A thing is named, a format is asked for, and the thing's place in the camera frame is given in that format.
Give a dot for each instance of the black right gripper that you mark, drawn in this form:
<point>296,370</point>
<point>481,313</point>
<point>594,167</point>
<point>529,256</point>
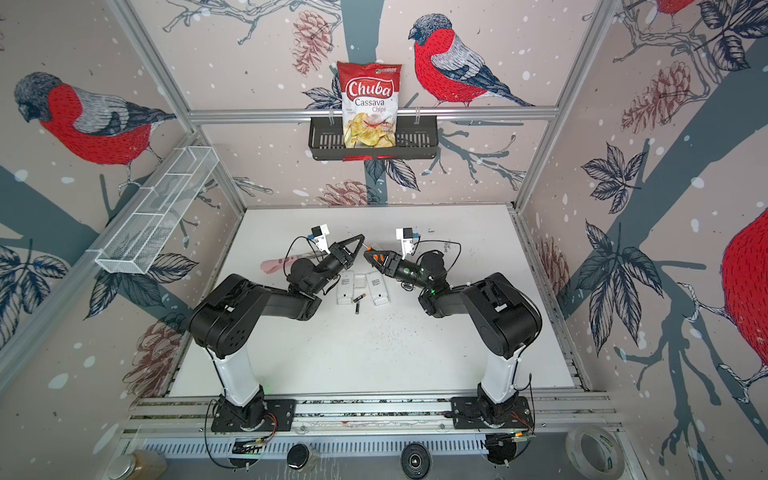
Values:
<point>391,269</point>

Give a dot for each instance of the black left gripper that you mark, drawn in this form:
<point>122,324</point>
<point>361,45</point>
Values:
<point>342,255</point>

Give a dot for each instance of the white remote control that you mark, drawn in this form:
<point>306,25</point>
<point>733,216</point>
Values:
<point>378,292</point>
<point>345,288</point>

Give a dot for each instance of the orange black screwdriver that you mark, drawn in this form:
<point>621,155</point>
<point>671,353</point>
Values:
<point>376,258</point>

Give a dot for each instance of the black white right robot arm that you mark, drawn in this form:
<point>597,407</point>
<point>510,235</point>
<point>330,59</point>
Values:
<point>507,321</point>

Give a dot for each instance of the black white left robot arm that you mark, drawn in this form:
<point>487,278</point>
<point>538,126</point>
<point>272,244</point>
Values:
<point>224,320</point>

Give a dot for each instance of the Chuba cassava chips bag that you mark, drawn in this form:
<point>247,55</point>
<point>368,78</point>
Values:
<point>369,104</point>

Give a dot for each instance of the metal lidded jar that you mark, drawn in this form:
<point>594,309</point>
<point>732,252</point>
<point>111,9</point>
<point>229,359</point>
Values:
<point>137,465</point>

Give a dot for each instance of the clear tape roll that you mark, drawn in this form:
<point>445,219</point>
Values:
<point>595,453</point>

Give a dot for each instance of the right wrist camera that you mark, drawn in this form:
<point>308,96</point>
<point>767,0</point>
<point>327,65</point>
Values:
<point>408,240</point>

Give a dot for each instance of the pink handled knife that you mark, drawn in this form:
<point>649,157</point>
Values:
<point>275,265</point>

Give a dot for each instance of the black wall basket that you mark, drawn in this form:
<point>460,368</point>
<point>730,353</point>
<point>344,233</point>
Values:
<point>416,138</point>

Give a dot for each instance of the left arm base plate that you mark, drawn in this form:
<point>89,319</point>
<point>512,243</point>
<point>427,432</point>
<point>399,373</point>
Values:
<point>276,414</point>

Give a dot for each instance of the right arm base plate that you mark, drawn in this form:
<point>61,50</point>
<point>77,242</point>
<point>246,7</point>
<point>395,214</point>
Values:
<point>475,413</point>

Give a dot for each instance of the white wire mesh basket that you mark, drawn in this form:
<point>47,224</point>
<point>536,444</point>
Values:
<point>140,239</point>

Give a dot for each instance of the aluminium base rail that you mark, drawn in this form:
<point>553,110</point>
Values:
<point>554,410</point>

